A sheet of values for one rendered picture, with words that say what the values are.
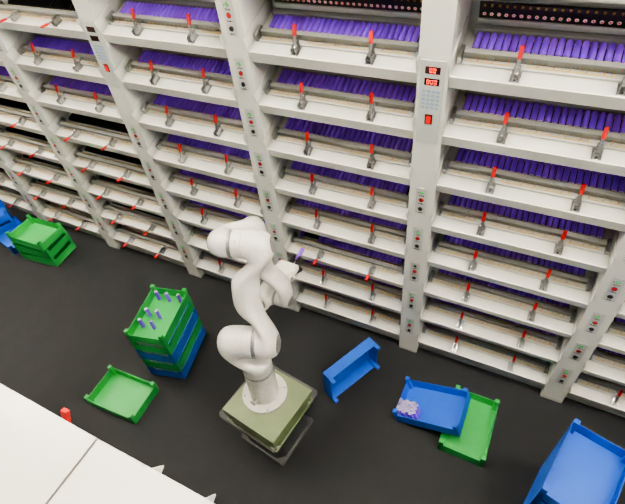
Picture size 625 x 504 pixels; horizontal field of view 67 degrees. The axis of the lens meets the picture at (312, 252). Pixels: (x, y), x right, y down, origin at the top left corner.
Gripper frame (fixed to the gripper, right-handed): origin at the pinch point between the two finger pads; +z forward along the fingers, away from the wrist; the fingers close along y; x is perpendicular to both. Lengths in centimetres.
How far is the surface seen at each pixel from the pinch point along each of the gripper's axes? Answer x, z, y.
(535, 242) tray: -33, 11, -93
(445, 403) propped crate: 56, -2, -79
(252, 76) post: -81, -1, 14
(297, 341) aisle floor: 62, 5, 4
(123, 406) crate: 74, -64, 68
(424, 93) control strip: -84, -2, -50
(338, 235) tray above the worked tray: -11.6, 11.5, -16.1
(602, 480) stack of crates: 27, -31, -135
